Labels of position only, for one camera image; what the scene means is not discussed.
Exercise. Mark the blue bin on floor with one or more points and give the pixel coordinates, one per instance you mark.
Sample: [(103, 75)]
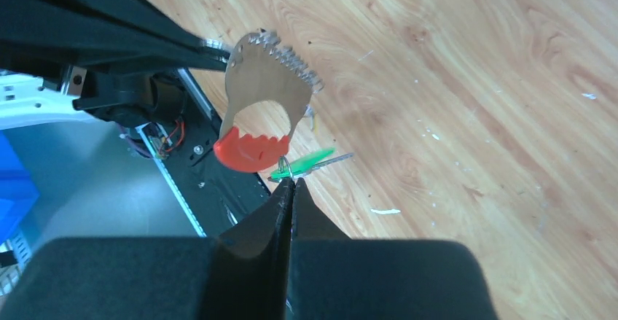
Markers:
[(18, 191)]

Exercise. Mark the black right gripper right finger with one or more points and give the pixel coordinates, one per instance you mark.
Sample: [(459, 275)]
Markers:
[(336, 277)]

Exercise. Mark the small white scrap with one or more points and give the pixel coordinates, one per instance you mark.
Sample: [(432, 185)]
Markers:
[(385, 211)]

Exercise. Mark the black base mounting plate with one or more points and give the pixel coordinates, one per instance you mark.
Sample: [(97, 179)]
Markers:
[(213, 197)]

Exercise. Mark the metal keyring plate with spring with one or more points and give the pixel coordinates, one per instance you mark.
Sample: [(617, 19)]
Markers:
[(260, 70)]

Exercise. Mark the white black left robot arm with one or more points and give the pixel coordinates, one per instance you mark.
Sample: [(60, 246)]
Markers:
[(125, 53)]

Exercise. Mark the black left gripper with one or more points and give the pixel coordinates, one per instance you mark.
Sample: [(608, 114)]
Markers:
[(23, 93)]

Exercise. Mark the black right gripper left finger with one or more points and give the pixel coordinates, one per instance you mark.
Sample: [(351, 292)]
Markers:
[(240, 274)]

